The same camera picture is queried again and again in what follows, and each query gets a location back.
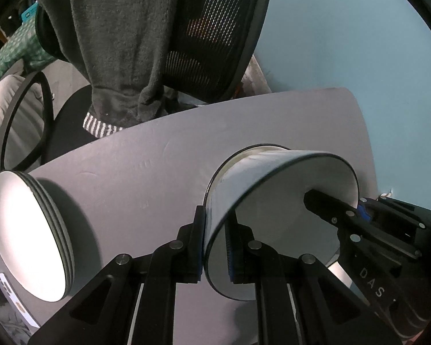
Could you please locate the teal storage box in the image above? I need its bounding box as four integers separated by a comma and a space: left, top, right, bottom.
21, 2, 38, 23

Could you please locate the dark grey fleece blanket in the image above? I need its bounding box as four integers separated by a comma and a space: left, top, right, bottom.
38, 0, 178, 138

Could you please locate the light blue smartphone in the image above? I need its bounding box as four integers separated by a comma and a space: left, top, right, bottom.
0, 273, 40, 329

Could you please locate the bed with beige sheet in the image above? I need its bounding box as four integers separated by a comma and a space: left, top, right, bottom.
0, 58, 91, 173

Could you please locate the white plate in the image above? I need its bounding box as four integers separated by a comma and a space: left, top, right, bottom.
0, 170, 75, 302
204, 145, 359, 301

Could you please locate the green checkered tablecloth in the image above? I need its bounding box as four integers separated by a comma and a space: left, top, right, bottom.
0, 16, 57, 80

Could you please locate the black mesh office chair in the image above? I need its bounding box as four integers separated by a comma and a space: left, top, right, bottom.
0, 0, 269, 170

